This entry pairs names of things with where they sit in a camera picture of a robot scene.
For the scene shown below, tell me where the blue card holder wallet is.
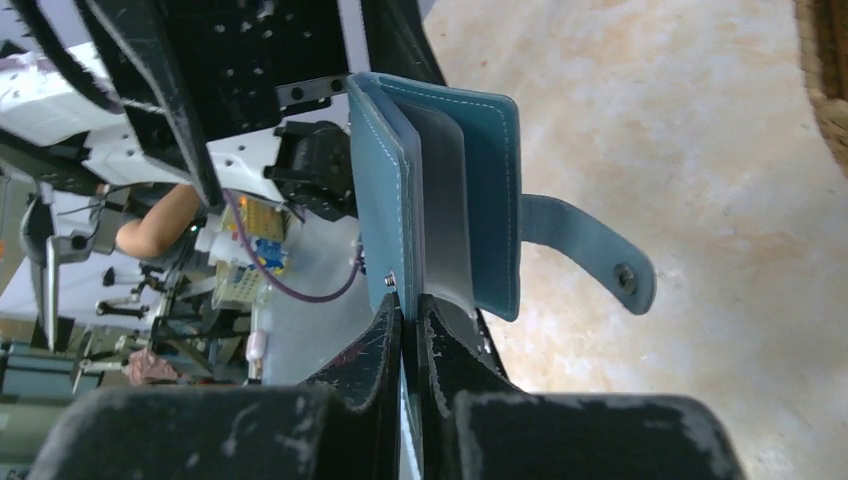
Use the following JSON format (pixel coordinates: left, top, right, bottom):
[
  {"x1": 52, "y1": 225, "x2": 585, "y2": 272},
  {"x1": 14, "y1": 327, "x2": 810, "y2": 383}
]
[{"x1": 347, "y1": 72, "x2": 656, "y2": 321}]

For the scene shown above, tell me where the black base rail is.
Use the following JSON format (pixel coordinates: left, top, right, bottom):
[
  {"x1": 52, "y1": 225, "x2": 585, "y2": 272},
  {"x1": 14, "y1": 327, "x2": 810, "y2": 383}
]
[{"x1": 158, "y1": 0, "x2": 445, "y2": 144}]

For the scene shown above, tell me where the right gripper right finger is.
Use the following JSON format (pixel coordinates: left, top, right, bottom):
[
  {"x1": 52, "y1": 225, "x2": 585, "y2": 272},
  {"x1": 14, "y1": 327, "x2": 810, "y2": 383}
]
[{"x1": 416, "y1": 294, "x2": 520, "y2": 479}]

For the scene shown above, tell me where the woven brown divided tray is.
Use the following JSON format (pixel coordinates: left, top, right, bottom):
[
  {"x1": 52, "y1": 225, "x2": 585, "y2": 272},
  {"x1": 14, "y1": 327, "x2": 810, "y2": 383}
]
[{"x1": 794, "y1": 0, "x2": 847, "y2": 174}]

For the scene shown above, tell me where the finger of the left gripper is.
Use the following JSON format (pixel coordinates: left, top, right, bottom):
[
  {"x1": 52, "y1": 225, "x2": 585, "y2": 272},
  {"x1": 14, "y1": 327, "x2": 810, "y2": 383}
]
[{"x1": 10, "y1": 1, "x2": 223, "y2": 207}]

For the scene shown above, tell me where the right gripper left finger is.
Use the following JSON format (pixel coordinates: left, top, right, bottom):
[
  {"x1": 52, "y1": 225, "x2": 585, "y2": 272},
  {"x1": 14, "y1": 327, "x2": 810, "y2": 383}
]
[{"x1": 301, "y1": 293, "x2": 403, "y2": 479}]

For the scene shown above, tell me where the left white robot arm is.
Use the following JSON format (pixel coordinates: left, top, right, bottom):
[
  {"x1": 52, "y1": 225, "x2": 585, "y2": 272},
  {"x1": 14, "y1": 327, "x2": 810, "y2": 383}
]
[{"x1": 1, "y1": 0, "x2": 356, "y2": 221}]

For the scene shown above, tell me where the person forearm in background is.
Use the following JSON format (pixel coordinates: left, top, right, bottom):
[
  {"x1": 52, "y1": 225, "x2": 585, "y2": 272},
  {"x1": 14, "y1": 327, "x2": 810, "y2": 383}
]
[{"x1": 116, "y1": 185, "x2": 201, "y2": 259}]

